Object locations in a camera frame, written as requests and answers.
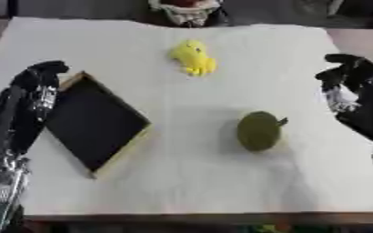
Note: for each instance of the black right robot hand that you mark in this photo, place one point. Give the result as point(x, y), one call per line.
point(362, 100)

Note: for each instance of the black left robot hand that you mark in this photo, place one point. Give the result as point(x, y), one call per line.
point(20, 106)

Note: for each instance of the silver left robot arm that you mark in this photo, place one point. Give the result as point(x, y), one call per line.
point(1, 188)

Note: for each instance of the cardboard box with black inside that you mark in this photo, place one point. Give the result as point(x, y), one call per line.
point(91, 121)

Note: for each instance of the green toy fruit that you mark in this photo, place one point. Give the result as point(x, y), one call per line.
point(257, 131)

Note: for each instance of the yellow soft toy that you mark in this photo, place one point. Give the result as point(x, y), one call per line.
point(194, 57)

